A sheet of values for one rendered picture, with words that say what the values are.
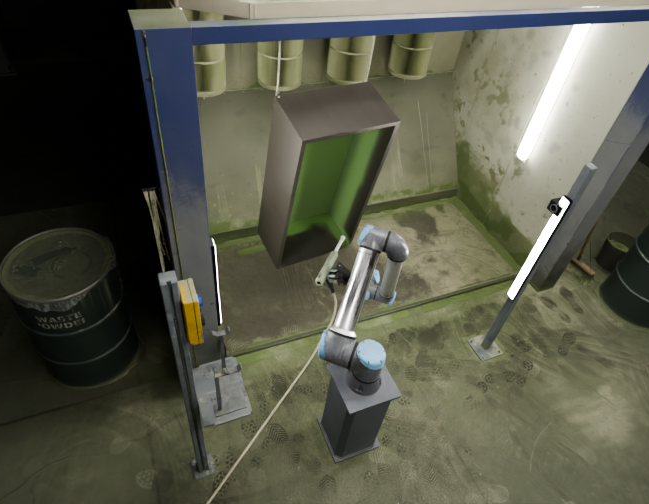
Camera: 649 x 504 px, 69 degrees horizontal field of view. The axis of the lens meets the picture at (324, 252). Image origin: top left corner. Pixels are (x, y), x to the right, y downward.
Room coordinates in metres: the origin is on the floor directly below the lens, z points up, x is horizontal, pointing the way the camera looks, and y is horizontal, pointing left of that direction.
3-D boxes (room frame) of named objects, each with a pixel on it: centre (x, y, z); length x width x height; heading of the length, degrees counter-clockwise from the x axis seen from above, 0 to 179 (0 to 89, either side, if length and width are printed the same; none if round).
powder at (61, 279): (1.70, 1.44, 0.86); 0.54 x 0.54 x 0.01
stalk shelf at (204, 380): (1.13, 0.40, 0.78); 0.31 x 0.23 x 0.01; 28
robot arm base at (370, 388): (1.39, -0.31, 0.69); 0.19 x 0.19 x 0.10
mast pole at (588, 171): (2.20, -1.30, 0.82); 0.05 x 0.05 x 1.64; 28
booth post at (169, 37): (1.62, 0.66, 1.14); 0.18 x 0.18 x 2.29; 28
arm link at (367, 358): (1.39, -0.30, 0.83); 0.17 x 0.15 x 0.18; 76
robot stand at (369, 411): (1.39, -0.31, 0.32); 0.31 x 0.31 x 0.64; 28
